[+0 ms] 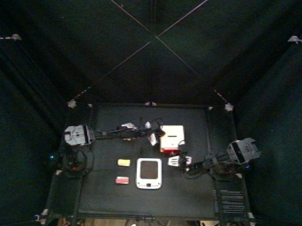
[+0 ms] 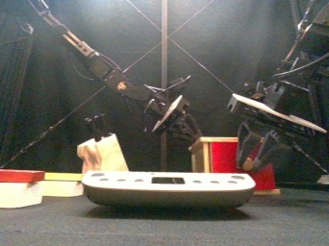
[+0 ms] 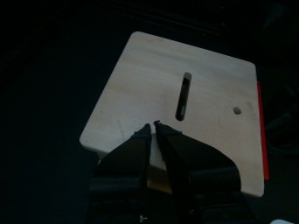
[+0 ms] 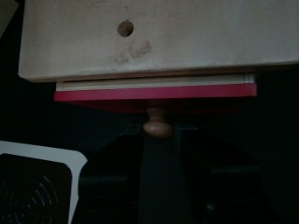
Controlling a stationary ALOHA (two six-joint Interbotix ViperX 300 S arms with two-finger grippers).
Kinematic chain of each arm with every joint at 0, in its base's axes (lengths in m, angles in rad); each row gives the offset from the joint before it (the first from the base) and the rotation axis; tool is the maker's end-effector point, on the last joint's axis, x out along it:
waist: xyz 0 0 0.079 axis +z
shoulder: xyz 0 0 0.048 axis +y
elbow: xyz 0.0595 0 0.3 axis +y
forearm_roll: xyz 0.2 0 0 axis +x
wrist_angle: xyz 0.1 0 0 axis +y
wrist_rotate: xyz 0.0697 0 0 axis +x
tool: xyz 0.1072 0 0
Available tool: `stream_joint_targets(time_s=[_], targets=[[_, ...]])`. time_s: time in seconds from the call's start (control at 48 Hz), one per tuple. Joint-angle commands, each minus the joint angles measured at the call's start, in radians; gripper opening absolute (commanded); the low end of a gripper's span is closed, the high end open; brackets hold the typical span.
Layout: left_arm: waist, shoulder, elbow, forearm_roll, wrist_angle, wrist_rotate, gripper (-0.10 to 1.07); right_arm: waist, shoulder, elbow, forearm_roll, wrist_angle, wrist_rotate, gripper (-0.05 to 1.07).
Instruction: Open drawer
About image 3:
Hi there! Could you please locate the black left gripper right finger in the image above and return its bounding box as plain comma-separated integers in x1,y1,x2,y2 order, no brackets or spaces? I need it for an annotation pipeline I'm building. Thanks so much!
154,120,250,224

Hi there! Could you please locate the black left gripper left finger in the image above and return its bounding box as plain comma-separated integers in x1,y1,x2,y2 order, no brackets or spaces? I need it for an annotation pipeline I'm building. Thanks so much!
87,122,153,224

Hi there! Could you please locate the red drawer front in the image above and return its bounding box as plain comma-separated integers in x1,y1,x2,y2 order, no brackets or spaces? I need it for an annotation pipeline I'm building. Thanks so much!
257,81,271,181

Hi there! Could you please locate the wooden drawer box with slot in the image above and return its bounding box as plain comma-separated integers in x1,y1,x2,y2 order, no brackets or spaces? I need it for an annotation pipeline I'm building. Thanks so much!
79,31,267,199

